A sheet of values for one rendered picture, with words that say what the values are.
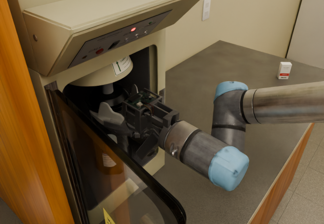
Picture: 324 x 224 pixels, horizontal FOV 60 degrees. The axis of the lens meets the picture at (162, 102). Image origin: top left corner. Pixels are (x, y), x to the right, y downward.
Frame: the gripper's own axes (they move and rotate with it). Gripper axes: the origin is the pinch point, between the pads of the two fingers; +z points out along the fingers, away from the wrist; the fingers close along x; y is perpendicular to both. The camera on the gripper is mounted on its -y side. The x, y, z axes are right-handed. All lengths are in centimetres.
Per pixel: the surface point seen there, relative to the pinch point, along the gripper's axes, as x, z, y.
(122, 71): -1.2, -4.0, 10.5
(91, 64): 7.7, -5.4, 16.2
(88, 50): 12.2, -11.7, 22.9
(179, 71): -68, 27, -30
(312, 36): -293, 11, -76
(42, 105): 17.7, -3.6, 11.3
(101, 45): 9.8, -11.7, 22.8
